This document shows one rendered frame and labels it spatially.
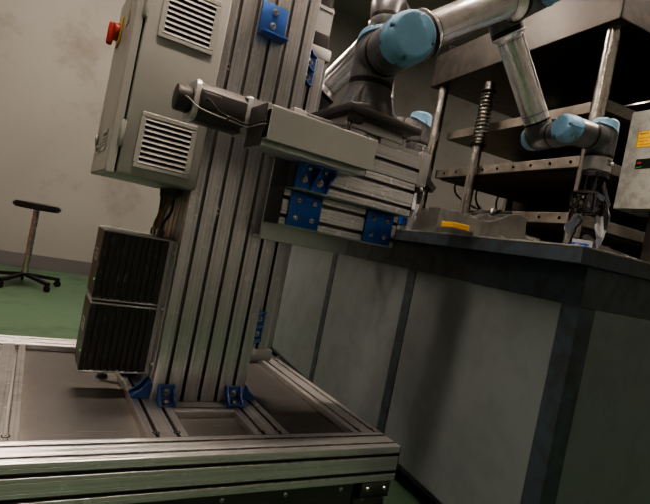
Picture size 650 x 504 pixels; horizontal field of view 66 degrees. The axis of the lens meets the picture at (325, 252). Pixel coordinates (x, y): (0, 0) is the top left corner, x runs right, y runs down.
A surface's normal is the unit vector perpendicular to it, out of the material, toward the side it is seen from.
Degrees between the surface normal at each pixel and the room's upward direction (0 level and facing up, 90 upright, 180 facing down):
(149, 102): 90
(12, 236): 90
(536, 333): 90
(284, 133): 90
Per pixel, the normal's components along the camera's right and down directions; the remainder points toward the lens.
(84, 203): 0.50, 0.11
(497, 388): -0.90, -0.18
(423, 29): 0.22, 0.14
